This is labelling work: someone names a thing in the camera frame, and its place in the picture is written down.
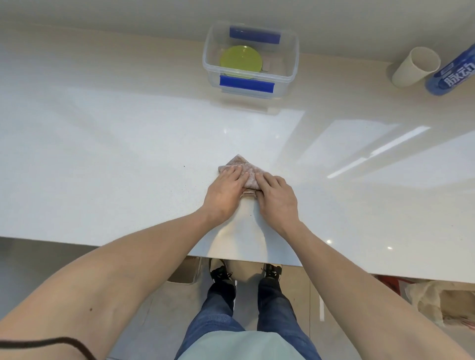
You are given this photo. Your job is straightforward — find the pinkish brown cloth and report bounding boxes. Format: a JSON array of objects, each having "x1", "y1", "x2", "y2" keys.
[{"x1": 217, "y1": 154, "x2": 273, "y2": 199}]

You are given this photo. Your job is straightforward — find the person's pale green shirt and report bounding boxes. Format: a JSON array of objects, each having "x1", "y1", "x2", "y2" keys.
[{"x1": 181, "y1": 330, "x2": 298, "y2": 360}]

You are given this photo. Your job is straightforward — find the beige bin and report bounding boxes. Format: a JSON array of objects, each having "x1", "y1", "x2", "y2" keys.
[{"x1": 166, "y1": 256, "x2": 203, "y2": 286}]

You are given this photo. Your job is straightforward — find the clear plastic container blue clips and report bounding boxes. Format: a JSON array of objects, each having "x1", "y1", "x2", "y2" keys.
[{"x1": 202, "y1": 22, "x2": 300, "y2": 101}]

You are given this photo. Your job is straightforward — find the person's left forearm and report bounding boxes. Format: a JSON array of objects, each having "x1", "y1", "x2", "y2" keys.
[{"x1": 0, "y1": 207, "x2": 220, "y2": 360}]

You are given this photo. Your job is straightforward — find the blue bottle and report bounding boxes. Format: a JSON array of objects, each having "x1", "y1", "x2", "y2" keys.
[{"x1": 425, "y1": 44, "x2": 475, "y2": 96}]

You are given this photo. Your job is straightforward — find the person's right black shoe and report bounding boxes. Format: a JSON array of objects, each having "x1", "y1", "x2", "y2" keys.
[{"x1": 261, "y1": 263, "x2": 283, "y2": 282}]

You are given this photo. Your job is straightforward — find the beige cup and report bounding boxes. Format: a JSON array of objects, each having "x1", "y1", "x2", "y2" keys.
[{"x1": 391, "y1": 46, "x2": 442, "y2": 89}]

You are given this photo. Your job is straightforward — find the person's right forearm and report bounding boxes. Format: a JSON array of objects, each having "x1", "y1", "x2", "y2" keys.
[{"x1": 276, "y1": 222, "x2": 473, "y2": 360}]

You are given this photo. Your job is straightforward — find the person's right hand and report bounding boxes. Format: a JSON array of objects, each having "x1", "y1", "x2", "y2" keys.
[{"x1": 255, "y1": 172, "x2": 301, "y2": 239}]

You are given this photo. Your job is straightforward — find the person's left leg blue jeans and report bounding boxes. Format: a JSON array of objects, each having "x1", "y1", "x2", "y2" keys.
[{"x1": 174, "y1": 281, "x2": 246, "y2": 360}]

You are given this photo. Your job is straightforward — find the person's right leg blue jeans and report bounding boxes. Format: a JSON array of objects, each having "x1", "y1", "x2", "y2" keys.
[{"x1": 257, "y1": 277, "x2": 322, "y2": 360}]

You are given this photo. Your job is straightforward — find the whitish plastic bag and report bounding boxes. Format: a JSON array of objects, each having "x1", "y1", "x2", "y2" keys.
[{"x1": 404, "y1": 280, "x2": 475, "y2": 329}]

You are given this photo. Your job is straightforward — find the person's left black shoe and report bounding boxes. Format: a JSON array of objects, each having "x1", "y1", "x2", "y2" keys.
[{"x1": 209, "y1": 259, "x2": 236, "y2": 287}]

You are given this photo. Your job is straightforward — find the person's left hand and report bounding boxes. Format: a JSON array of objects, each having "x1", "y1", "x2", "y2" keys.
[{"x1": 202, "y1": 165, "x2": 250, "y2": 225}]

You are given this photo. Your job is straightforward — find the red package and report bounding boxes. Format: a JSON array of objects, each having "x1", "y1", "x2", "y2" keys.
[{"x1": 377, "y1": 275, "x2": 412, "y2": 305}]

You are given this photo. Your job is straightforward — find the person's black shoe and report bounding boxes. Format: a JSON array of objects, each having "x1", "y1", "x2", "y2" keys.
[
  {"x1": 209, "y1": 259, "x2": 236, "y2": 287},
  {"x1": 261, "y1": 263, "x2": 283, "y2": 282}
]

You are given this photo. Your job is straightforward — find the black cable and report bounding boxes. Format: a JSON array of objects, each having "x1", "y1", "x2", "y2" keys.
[{"x1": 0, "y1": 336, "x2": 98, "y2": 360}]

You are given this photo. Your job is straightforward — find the person's leg blue jeans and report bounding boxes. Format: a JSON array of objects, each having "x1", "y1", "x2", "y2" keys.
[
  {"x1": 257, "y1": 277, "x2": 322, "y2": 360},
  {"x1": 174, "y1": 281, "x2": 246, "y2": 360}
]

